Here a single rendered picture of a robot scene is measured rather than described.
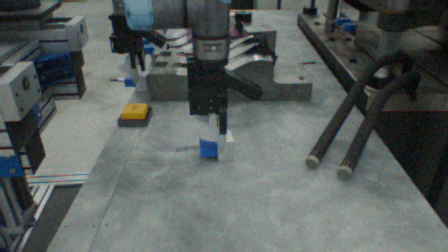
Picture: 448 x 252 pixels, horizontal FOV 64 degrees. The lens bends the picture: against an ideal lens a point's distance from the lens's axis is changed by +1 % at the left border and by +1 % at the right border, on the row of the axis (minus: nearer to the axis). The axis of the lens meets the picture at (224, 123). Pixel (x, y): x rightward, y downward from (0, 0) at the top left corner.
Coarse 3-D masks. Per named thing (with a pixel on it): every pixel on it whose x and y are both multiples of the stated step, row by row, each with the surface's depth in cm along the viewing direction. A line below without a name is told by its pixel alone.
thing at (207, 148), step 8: (200, 144) 81; (208, 144) 81; (216, 144) 81; (232, 144) 80; (200, 152) 81; (208, 152) 81; (216, 152) 81; (224, 152) 81; (232, 152) 81; (224, 160) 82
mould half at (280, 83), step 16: (176, 48) 129; (240, 48) 119; (240, 64) 106; (256, 64) 105; (272, 64) 105; (288, 64) 123; (160, 80) 108; (176, 80) 108; (256, 80) 108; (272, 80) 108; (288, 80) 110; (304, 80) 110; (160, 96) 110; (176, 96) 110; (240, 96) 110; (272, 96) 110; (288, 96) 110; (304, 96) 110
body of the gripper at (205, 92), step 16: (192, 64) 71; (208, 64) 69; (224, 64) 71; (192, 80) 74; (208, 80) 73; (192, 96) 72; (208, 96) 73; (224, 96) 73; (192, 112) 74; (208, 112) 75
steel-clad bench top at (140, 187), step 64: (320, 64) 140; (128, 128) 96; (192, 128) 96; (256, 128) 96; (320, 128) 96; (128, 192) 73; (192, 192) 73; (256, 192) 73; (320, 192) 73; (384, 192) 73
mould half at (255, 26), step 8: (232, 24) 159; (248, 24) 152; (256, 24) 152; (264, 24) 152; (176, 32) 158; (248, 32) 142; (256, 32) 142; (264, 32) 143; (272, 32) 144; (176, 40) 150; (232, 40) 144; (272, 40) 146; (272, 48) 147; (152, 56) 140
